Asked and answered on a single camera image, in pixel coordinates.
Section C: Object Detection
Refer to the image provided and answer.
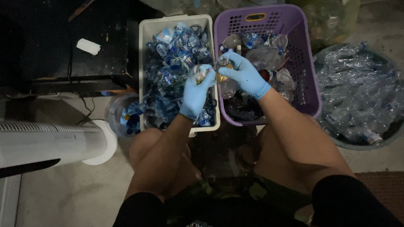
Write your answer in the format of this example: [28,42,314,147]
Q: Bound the person's left hand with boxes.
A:
[178,64,217,120]

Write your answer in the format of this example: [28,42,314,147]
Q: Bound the person's right hand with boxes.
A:
[218,51,272,101]

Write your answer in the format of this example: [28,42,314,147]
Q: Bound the bottle label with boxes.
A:
[189,65,213,85]

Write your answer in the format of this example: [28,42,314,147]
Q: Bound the clear plastic bottle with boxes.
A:
[216,56,238,100]

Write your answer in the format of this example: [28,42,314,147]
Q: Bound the pile of empty plastic bottles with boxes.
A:
[218,32,296,121]

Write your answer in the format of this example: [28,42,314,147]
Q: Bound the pile of blue bottle labels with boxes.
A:
[144,22,218,128]

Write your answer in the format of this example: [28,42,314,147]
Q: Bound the purple plastic basket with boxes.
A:
[214,4,323,127]

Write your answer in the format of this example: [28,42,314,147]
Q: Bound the white plastic bin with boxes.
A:
[138,14,221,133]

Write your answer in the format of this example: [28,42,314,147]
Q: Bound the heap of blue bottle caps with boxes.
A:
[121,107,141,135]

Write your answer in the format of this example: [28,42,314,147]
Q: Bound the person's left leg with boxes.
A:
[128,128,202,202]

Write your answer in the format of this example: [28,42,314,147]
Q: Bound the person's leg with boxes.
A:
[252,113,321,194]
[128,128,202,202]

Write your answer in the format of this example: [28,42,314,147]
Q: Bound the clear plastic bucket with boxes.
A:
[106,93,143,139]

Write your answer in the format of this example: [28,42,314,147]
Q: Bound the person's right leg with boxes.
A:
[252,113,321,194]

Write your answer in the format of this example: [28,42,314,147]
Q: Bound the clear bag of bottles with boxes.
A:
[286,0,362,55]

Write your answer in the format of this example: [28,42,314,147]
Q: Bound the person's camouflage shorts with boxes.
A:
[166,172,313,226]

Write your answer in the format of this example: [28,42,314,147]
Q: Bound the heap of crushed clear bottles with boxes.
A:
[316,42,404,145]

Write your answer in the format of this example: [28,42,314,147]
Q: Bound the white paper scrap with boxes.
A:
[76,38,101,56]

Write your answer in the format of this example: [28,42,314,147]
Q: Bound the grey round tub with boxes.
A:
[312,42,404,151]

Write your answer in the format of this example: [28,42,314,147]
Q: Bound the white tower fan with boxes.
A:
[0,121,118,169]

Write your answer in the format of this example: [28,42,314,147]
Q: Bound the black wooden cabinet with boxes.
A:
[0,0,165,97]

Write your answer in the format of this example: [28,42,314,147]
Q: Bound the person's black shirt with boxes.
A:
[113,175,404,227]

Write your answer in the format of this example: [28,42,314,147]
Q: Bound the brown floor mat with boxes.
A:
[355,171,404,223]

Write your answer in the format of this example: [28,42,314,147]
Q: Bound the black power cable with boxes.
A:
[75,96,106,125]

